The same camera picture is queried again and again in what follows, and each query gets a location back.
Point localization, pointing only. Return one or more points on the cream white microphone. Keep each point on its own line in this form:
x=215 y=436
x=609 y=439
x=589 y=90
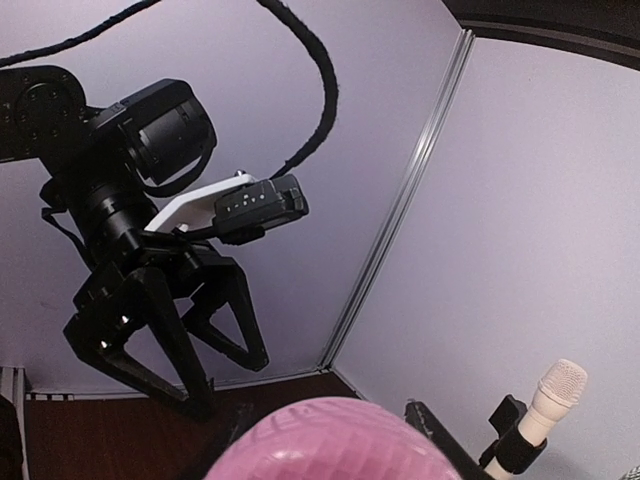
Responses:
x=557 y=392

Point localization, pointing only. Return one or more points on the aluminium left rear frame post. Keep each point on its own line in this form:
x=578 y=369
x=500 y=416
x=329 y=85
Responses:
x=14 y=460

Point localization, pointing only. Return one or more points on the aluminium right rear frame post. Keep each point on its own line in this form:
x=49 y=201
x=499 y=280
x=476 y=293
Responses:
x=390 y=227

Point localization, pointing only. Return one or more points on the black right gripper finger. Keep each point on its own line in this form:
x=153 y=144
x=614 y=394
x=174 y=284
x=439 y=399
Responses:
x=420 y=417

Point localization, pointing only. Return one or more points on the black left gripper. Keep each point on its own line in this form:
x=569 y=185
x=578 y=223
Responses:
x=135 y=286

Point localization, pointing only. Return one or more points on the aluminium frame post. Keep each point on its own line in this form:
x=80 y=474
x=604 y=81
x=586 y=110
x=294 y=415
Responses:
x=390 y=227
x=14 y=460

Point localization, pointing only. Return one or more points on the glitter purple silver microphone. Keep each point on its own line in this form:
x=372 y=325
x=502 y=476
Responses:
x=632 y=474

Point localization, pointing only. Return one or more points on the black stand of cream microphone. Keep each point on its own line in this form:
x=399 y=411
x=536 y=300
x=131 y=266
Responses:
x=513 y=452

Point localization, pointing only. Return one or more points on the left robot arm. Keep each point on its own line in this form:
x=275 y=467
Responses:
x=108 y=166

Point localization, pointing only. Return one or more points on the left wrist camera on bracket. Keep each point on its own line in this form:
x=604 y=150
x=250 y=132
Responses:
x=236 y=210

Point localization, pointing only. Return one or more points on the pink microphone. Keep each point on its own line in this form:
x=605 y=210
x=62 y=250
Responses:
x=332 y=438

